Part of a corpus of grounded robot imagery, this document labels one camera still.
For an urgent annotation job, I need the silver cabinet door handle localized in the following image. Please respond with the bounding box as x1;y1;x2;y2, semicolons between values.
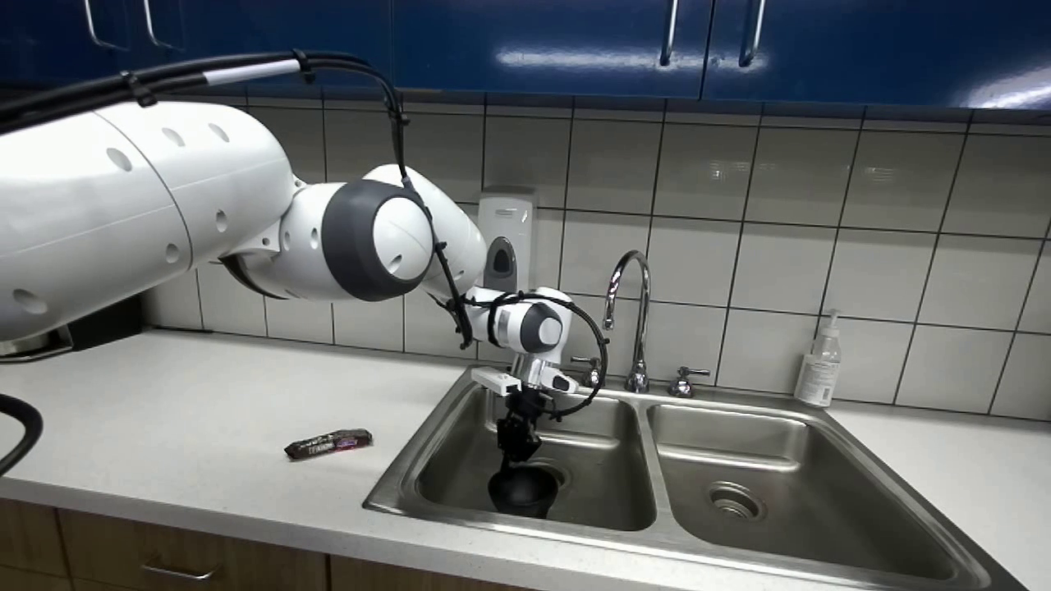
739;0;770;72
655;0;687;72
77;0;123;57
139;0;180;52

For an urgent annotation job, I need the black marker pen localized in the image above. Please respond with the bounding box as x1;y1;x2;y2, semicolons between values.
281;426;377;462

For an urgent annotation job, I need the clear pump soap bottle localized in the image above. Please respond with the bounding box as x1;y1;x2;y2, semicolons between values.
791;307;847;411

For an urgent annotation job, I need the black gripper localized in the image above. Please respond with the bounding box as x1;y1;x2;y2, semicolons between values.
495;384;547;465

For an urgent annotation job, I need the black coffee maker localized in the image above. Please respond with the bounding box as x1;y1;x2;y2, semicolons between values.
0;293;149;363

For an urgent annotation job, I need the thick black hose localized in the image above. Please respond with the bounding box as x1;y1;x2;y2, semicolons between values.
0;390;45;478

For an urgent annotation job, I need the small black bowl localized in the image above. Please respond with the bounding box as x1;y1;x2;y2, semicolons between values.
486;462;569;522

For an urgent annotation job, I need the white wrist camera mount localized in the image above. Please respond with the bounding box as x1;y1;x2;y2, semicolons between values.
470;363;583;403

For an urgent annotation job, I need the chrome gooseneck faucet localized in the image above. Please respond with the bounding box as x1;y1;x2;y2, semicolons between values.
596;246;655;394

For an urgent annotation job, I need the metal drawer handle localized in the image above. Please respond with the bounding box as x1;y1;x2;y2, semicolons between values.
139;557;220;586

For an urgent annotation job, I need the blue cabinet door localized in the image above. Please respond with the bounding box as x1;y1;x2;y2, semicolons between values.
176;0;716;104
701;0;1051;117

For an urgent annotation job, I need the white wall soap dispenser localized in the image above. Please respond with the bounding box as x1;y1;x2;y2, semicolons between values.
475;190;537;296

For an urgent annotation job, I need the chrome faucet handle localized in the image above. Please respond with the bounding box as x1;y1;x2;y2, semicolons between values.
665;363;712;399
569;355;607;390

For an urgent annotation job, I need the stainless steel double sink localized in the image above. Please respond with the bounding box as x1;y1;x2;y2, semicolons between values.
362;361;1029;591

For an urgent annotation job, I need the wooden drawer front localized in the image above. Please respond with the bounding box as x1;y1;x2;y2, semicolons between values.
58;505;330;591

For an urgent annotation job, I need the wooden cabinet front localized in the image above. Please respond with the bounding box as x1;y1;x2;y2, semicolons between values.
327;555;519;591
0;496;73;591

